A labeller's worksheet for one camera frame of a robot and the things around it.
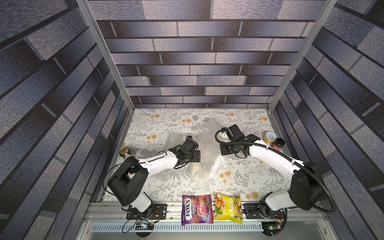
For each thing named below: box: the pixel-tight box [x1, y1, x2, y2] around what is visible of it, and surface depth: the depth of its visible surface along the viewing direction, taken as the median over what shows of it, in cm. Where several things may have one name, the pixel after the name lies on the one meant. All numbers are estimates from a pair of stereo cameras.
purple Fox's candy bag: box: [181, 194, 214, 226], surface depth 74 cm
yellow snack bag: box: [214, 192, 244, 224], surface depth 74 cm
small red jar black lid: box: [272, 137, 286, 151], surface depth 94 cm
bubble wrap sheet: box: [190, 117, 230, 184], surface depth 87 cm
